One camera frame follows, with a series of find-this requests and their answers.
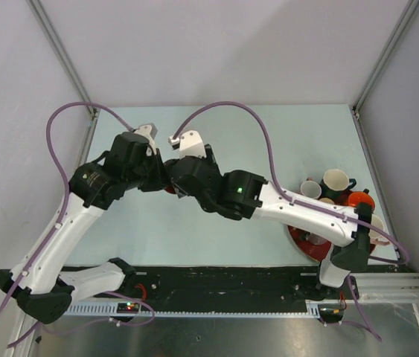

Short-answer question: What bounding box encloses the salmon pink printed mug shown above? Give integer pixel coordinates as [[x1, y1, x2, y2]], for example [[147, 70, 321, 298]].
[[300, 180, 322, 199]]

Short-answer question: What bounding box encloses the small orange-red mug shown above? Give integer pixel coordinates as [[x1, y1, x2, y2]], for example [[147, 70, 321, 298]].
[[319, 197, 335, 205]]

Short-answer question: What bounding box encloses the dark green mug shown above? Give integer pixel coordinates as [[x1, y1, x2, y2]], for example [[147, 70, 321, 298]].
[[320, 169, 357, 200]]

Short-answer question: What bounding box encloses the large orange mug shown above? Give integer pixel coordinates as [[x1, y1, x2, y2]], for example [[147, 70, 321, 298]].
[[347, 189, 376, 211]]

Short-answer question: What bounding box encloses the light pink mug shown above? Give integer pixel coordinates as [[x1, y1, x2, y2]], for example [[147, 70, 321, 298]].
[[368, 213, 392, 248]]

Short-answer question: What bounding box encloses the red mug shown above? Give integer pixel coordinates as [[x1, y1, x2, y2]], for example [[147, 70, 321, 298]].
[[164, 184, 178, 195]]

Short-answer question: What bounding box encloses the mauve mug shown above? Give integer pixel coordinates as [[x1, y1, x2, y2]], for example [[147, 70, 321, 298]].
[[300, 231, 327, 245]]

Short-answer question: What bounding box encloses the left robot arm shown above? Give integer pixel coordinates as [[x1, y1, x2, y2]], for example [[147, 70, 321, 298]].
[[0, 126, 164, 324]]

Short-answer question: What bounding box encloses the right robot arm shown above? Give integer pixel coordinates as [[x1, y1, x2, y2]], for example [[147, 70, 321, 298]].
[[166, 143, 371, 298]]

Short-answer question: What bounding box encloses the round red tray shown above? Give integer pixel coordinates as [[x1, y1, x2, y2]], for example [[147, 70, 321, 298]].
[[287, 193, 380, 266]]

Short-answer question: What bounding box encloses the small circuit board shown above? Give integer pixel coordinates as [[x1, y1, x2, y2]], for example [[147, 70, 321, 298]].
[[117, 302, 141, 314]]

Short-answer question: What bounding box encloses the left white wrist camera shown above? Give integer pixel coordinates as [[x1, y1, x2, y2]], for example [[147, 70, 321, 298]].
[[134, 123, 158, 152]]

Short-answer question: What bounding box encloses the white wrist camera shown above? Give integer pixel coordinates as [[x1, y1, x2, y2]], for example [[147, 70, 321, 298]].
[[134, 123, 158, 152], [168, 130, 206, 159]]

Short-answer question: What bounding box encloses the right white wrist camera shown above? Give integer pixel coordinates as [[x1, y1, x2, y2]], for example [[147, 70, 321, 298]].
[[168, 130, 206, 159]]

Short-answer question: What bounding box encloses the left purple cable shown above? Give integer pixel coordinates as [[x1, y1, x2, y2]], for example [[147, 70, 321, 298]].
[[0, 101, 156, 349]]

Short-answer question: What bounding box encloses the purple cable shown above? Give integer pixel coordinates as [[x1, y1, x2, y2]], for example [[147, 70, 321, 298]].
[[0, 101, 156, 349], [171, 101, 411, 342]]

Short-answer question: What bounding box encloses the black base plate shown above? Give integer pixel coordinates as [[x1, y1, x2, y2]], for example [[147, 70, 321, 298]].
[[93, 264, 360, 314]]

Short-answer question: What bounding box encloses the white slotted cable duct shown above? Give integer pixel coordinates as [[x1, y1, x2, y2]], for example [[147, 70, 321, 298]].
[[64, 300, 342, 318]]

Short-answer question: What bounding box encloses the left aluminium frame post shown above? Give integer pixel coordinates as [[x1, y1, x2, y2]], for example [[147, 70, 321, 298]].
[[26, 0, 92, 102]]

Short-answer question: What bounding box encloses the aluminium frame post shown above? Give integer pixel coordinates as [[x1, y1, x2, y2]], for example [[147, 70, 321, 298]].
[[351, 0, 419, 118], [26, 0, 92, 102]]

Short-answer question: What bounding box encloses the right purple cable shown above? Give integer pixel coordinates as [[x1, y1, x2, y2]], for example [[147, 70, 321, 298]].
[[171, 101, 411, 342]]

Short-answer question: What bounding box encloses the right aluminium frame post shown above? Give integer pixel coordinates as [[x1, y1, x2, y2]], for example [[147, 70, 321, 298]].
[[351, 0, 419, 118]]

